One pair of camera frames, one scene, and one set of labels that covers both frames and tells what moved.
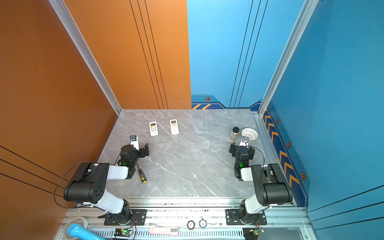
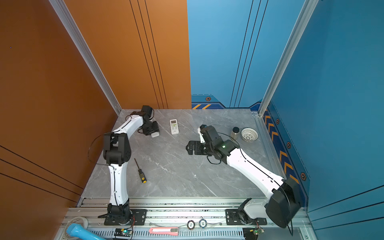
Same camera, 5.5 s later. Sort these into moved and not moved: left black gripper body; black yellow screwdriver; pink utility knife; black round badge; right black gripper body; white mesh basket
Moved: left black gripper body; right black gripper body
Not moved: pink utility knife; black yellow screwdriver; white mesh basket; black round badge
